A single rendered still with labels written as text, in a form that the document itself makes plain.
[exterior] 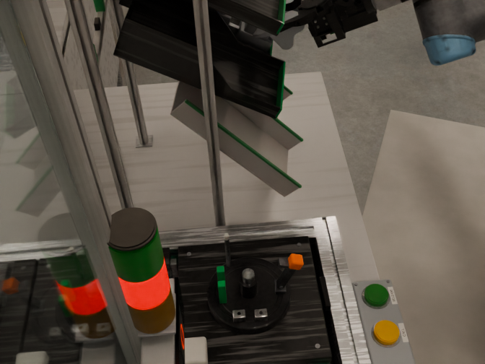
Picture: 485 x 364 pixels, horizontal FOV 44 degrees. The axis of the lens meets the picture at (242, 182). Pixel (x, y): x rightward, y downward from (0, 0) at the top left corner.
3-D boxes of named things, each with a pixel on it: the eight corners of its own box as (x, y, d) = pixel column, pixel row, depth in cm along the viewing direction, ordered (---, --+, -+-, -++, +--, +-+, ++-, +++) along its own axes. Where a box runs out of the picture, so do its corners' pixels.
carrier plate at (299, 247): (307, 241, 111) (308, 235, 109) (331, 362, 94) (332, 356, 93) (179, 252, 110) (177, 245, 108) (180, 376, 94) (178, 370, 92)
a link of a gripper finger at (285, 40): (265, 64, 107) (312, 41, 105) (251, 38, 103) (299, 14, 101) (263, 55, 109) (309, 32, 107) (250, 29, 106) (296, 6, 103)
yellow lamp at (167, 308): (175, 292, 68) (170, 268, 64) (175, 331, 64) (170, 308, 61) (131, 296, 68) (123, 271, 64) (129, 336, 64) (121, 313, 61)
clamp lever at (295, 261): (284, 280, 100) (302, 253, 94) (286, 290, 98) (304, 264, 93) (264, 277, 99) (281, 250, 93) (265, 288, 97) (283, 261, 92)
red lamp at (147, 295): (169, 267, 64) (164, 240, 61) (169, 308, 61) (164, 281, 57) (123, 271, 64) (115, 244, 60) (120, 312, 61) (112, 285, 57)
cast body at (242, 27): (267, 42, 113) (283, 13, 108) (265, 55, 110) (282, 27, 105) (226, 24, 111) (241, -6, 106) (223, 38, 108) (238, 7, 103)
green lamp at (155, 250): (164, 239, 60) (157, 208, 57) (164, 280, 57) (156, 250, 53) (115, 243, 60) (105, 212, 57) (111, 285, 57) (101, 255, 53)
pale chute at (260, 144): (287, 149, 122) (303, 139, 120) (284, 197, 113) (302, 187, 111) (182, 67, 109) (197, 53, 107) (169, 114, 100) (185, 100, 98)
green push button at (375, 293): (383, 288, 103) (385, 282, 102) (389, 308, 100) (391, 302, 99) (361, 290, 103) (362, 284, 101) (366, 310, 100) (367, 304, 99)
